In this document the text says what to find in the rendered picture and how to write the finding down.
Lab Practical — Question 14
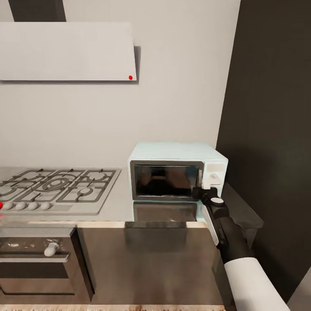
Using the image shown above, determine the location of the microwave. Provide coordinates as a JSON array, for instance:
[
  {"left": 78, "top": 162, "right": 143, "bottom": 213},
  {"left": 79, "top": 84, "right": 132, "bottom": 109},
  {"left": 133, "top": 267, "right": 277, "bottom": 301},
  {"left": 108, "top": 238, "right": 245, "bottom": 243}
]
[{"left": 128, "top": 142, "right": 228, "bottom": 202}]

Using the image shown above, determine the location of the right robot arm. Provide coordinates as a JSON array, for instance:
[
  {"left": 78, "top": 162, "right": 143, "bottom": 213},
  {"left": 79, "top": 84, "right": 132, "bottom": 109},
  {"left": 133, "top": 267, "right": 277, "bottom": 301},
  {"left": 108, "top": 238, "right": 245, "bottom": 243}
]
[{"left": 192, "top": 179, "right": 290, "bottom": 311}]

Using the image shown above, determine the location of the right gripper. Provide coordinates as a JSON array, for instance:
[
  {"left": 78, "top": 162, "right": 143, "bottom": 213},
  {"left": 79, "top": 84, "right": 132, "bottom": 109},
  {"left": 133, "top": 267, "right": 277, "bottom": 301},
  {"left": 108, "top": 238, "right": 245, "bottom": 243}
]
[{"left": 192, "top": 185, "right": 218, "bottom": 201}]

